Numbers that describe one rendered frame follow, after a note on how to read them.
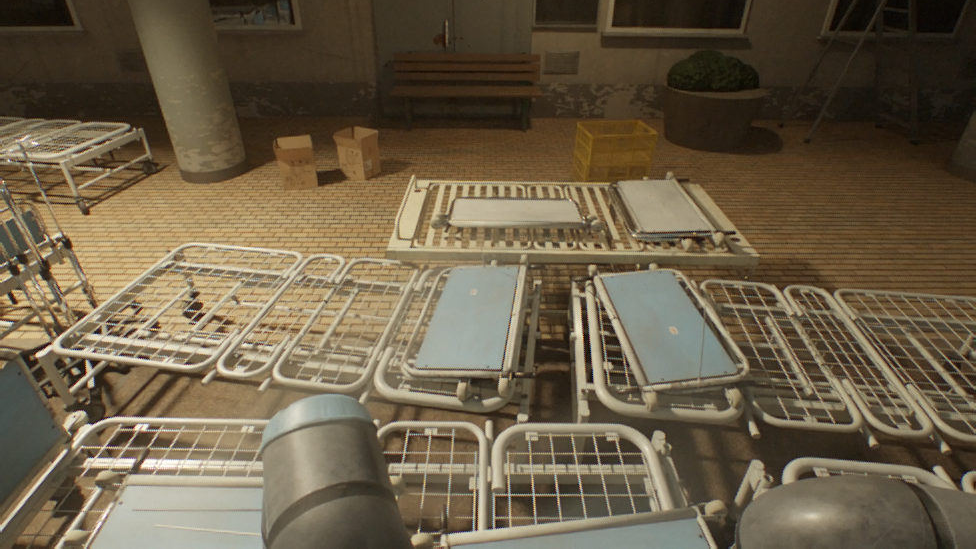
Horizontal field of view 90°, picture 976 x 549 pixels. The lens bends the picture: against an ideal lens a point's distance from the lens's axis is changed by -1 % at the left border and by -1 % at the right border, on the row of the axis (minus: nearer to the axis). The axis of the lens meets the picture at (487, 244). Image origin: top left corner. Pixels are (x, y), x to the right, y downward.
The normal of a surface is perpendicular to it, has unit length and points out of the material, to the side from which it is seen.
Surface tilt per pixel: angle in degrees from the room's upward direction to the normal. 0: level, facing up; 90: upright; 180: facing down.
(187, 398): 0
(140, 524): 5
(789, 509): 53
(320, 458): 1
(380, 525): 40
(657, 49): 90
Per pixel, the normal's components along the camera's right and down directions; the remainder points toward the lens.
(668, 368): -0.08, -0.86
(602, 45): 0.01, 0.50
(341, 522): 0.24, -0.74
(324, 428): 0.12, -0.88
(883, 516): -0.39, -0.75
